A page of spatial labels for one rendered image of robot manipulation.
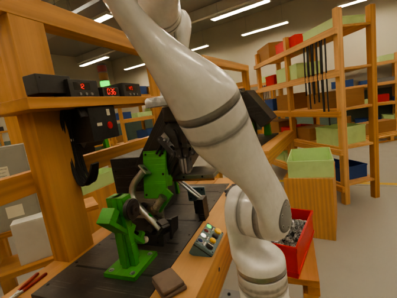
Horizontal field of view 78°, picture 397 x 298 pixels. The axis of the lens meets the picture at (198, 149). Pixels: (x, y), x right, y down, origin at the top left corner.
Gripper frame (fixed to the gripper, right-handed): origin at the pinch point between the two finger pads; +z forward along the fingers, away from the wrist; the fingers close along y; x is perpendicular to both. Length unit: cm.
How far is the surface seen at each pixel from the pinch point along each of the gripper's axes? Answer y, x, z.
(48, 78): 59, -17, -32
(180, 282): 9.7, -5.9, 36.9
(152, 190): 35, -36, 19
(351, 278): -59, -143, 126
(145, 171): 36, -35, 10
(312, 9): -111, -918, -306
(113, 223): 31.1, -6.2, 19.4
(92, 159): 74, -45, 5
